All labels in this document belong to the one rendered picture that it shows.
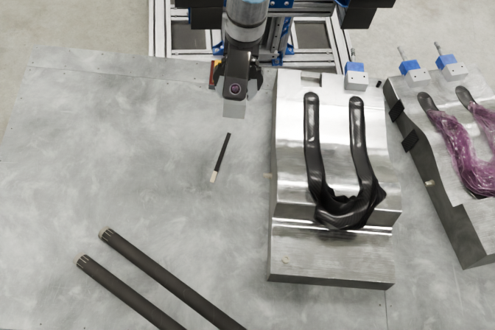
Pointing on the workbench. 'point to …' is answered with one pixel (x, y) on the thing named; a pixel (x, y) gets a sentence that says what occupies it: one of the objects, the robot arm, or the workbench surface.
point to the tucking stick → (220, 158)
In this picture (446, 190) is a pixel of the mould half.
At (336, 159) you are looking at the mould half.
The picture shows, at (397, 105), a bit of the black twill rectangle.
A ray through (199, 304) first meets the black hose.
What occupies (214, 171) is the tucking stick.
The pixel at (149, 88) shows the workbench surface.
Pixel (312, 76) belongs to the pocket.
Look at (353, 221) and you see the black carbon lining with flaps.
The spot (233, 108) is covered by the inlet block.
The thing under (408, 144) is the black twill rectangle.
